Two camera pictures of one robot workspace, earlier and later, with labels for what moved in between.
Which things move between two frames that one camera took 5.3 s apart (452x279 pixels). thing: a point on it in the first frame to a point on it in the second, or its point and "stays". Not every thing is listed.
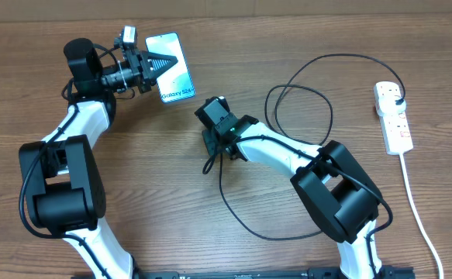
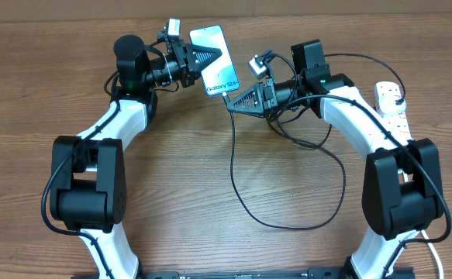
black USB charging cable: [282, 134] to [324, 222]
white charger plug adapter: [386, 105] stays
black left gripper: [139, 63] to [185, 54]
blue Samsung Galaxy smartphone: [176, 82] to [220, 76]
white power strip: [389, 103] stays
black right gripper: [212, 142] to [260, 93]
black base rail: [309, 273] stays
